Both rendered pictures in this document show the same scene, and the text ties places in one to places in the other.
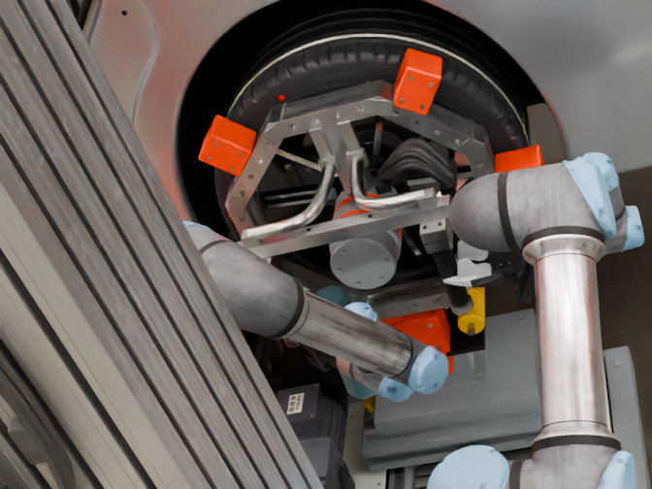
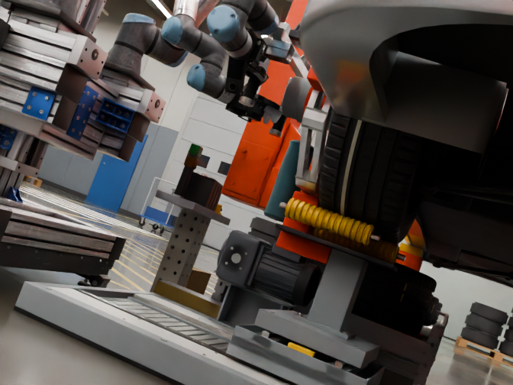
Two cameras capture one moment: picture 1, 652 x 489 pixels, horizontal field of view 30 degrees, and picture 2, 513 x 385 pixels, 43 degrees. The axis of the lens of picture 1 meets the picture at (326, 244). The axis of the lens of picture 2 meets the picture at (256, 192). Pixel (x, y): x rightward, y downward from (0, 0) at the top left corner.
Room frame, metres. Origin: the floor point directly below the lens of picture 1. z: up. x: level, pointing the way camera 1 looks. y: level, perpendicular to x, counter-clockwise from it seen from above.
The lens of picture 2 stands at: (1.84, -2.05, 0.37)
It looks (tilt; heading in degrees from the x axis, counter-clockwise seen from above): 5 degrees up; 88
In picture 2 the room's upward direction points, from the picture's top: 20 degrees clockwise
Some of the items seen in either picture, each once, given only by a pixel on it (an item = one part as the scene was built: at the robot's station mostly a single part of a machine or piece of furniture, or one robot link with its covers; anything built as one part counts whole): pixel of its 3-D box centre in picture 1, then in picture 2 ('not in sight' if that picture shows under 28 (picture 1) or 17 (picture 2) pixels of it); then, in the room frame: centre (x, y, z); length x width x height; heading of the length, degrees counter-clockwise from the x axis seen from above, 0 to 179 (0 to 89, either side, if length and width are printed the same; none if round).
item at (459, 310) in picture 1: (451, 277); (255, 79); (1.77, -0.19, 0.83); 0.04 x 0.04 x 0.16
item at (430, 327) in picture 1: (422, 325); (313, 228); (2.09, -0.12, 0.48); 0.16 x 0.12 x 0.17; 160
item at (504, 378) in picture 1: (443, 336); (336, 296); (2.21, -0.17, 0.32); 0.40 x 0.30 x 0.28; 70
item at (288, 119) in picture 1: (369, 210); (343, 111); (2.05, -0.11, 0.85); 0.54 x 0.07 x 0.54; 70
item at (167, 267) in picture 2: not in sight; (178, 260); (1.71, 0.66, 0.21); 0.10 x 0.10 x 0.42; 70
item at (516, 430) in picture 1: (466, 390); (313, 360); (2.21, -0.17, 0.13); 0.50 x 0.36 x 0.10; 70
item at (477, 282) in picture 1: (493, 274); not in sight; (1.72, -0.26, 0.83); 0.09 x 0.05 x 0.02; 79
